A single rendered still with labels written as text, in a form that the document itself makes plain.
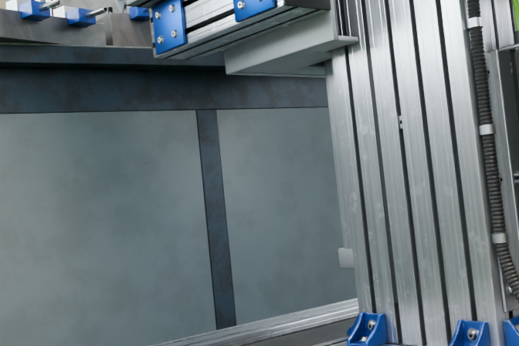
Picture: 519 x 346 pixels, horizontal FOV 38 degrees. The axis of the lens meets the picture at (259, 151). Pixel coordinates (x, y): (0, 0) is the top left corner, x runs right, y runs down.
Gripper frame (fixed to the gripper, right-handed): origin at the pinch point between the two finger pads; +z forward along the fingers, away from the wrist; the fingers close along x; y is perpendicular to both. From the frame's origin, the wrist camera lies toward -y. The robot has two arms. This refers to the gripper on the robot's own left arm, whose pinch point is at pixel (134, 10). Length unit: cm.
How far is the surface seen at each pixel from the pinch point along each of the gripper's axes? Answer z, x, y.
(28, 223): 45, -29, 4
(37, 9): 5.2, -26.7, 14.2
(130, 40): 7.5, -2.8, 2.1
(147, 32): 5.6, 1.4, 2.1
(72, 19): 5.4, -18.3, 9.3
